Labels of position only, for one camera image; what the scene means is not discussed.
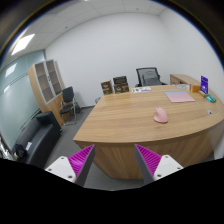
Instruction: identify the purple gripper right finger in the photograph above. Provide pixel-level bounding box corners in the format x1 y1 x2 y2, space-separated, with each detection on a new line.
134 144 182 185

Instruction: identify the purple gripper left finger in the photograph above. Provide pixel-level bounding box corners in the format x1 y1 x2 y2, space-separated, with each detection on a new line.
46 145 95 186

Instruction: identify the pink computer mouse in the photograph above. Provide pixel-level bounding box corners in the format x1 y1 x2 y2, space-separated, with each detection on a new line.
154 107 168 123

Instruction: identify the pink mouse pad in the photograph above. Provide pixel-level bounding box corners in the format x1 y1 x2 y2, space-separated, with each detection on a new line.
165 91 194 103

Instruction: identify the black leather sofa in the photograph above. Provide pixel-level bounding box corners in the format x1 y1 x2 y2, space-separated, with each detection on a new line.
13 111 62 168

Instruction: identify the large wooden desk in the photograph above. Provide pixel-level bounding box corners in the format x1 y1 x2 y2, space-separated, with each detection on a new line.
74 85 224 179

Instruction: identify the black visitor chair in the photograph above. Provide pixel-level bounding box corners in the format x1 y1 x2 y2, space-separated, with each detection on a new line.
59 86 78 121

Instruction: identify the white green paper sheet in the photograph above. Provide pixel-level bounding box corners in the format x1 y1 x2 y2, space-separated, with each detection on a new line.
131 86 151 93

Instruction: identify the left brown box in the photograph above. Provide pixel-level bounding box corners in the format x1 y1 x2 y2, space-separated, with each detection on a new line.
101 80 113 95

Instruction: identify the orange small box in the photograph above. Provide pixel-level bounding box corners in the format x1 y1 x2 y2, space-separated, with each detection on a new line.
190 84 200 92

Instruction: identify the teal small box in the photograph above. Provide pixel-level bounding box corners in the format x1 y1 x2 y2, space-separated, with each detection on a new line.
206 94 216 103

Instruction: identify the right brown black box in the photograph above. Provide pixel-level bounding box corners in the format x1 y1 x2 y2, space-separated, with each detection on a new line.
113 76 129 94

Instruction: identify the black mesh office chair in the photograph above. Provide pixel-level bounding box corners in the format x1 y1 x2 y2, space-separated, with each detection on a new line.
136 67 164 87

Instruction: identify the wooden side cabinet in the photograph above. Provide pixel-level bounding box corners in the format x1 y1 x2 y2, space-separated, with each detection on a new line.
170 74 200 85

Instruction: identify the wooden glass-door cabinet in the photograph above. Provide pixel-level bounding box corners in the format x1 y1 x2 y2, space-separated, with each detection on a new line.
28 60 63 126

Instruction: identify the purple standing card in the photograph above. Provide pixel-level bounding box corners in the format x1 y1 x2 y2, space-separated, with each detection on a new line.
200 76 208 94

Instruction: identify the ceiling light panel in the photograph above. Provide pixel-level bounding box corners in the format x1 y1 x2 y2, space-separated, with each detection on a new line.
12 34 34 55

